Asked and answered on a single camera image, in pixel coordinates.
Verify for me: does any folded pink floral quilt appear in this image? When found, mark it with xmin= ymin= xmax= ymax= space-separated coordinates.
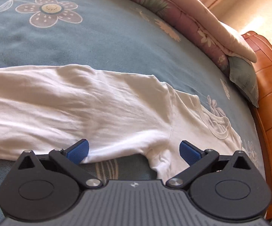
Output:
xmin=89 ymin=0 xmax=257 ymax=76

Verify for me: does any grey-green pillow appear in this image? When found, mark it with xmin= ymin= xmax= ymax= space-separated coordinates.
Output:
xmin=229 ymin=56 xmax=259 ymax=108

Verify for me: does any bed with blue floral sheet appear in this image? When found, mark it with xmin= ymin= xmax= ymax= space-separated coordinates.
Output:
xmin=0 ymin=0 xmax=266 ymax=226

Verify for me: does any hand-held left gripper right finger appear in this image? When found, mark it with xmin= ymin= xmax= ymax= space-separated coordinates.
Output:
xmin=165 ymin=140 xmax=256 ymax=190

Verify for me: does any white long-sleeve printed shirt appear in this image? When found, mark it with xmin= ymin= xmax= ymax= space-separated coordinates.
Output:
xmin=0 ymin=64 xmax=243 ymax=182

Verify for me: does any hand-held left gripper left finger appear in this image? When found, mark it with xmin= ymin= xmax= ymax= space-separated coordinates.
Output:
xmin=16 ymin=139 xmax=102 ymax=190

